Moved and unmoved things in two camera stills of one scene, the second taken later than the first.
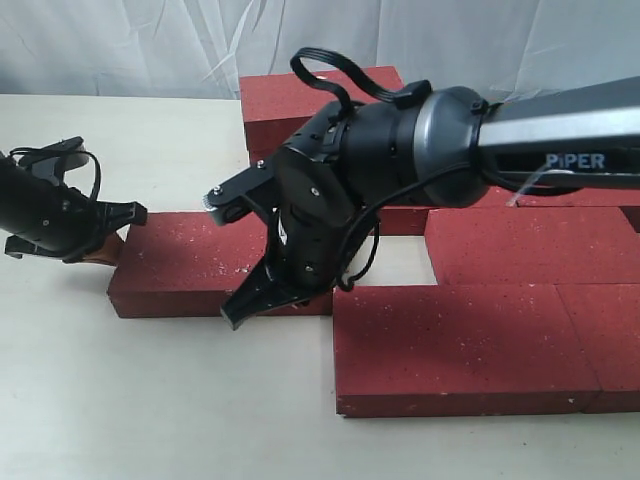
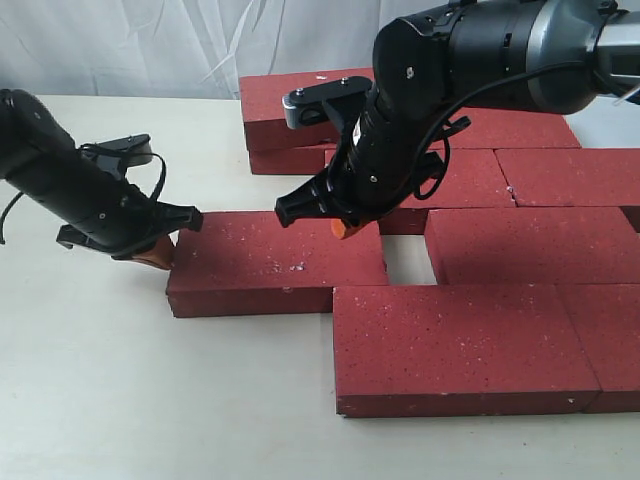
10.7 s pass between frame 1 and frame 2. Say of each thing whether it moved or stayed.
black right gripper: moved
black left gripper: moved
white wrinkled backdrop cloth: stayed
